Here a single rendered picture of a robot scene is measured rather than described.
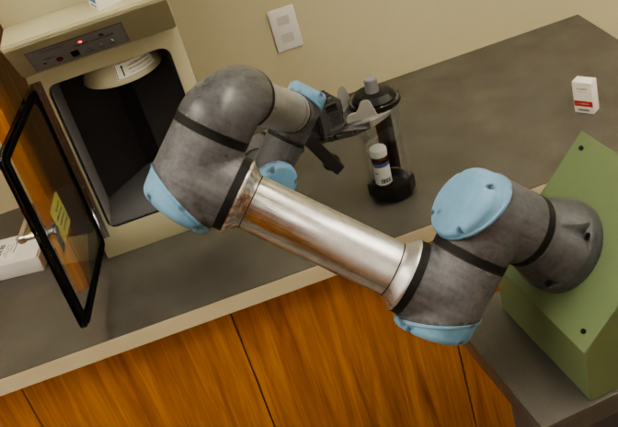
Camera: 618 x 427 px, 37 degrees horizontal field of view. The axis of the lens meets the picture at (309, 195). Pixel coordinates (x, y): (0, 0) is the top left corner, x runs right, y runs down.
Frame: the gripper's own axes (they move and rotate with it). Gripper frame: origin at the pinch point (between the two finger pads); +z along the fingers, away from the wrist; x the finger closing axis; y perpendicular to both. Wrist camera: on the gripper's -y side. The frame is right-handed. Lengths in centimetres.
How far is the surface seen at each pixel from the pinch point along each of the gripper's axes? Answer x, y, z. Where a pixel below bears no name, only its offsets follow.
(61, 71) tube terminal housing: 28, 24, -53
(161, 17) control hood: 15.3, 30.1, -32.8
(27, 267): 40, -19, -76
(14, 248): 47, -17, -76
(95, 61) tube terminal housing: 26, 24, -46
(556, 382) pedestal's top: -67, -22, -13
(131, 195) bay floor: 38, -13, -48
